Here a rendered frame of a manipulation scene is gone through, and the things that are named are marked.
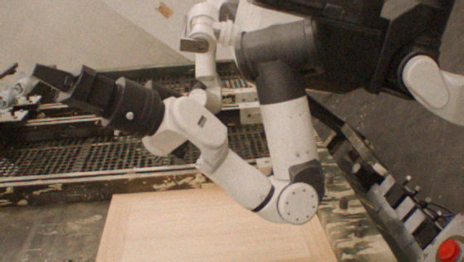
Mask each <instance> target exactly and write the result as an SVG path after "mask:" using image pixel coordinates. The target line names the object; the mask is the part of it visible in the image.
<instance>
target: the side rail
mask: <svg viewBox="0 0 464 262"><path fill-rule="evenodd" d="M227 70H238V67H237V65H236V63H235V60H234V58H233V59H220V60H216V62H215V71H219V72H221V71H223V72H224V73H225V72H226V71H227ZM95 73H97V74H100V75H103V76H104V77H106V78H109V79H111V80H113V79H118V78H120V77H125V78H135V77H147V76H159V75H180V74H193V73H196V62H195V61H186V62H174V63H162V64H151V65H140V66H128V67H117V68H105V69H95Z"/></svg>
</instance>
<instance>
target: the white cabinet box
mask: <svg viewBox="0 0 464 262"><path fill-rule="evenodd" d="M99 1H101V2H103V3H105V4H106V5H107V6H108V7H111V8H112V9H114V11H116V12H118V13H119V14H122V15H123V16H124V17H126V18H127V19H128V20H129V21H131V22H134V23H135V24H136V25H138V26H139V27H141V28H142V29H143V30H146V31H147V32H149V33H150V34H151V35H153V36H154V37H156V38H157V39H158V40H161V41H162V42H164V43H165V44H167V45H168V46H170V47H171V48H172V49H174V50H175V51H177V52H180V54H182V55H183V56H184V57H186V58H187V59H189V60H190V61H196V55H195V52H189V51H183V52H181V51H180V45H181V32H182V27H183V21H184V16H185V15H188V14H189V11H190V10H191V9H192V8H193V7H194V6H195V4H197V3H198V2H206V1H209V0H99ZM233 58H234V57H233V55H232V52H231V49H230V46H227V47H223V46H221V44H218V42H217V52H216V60H220V59H233Z"/></svg>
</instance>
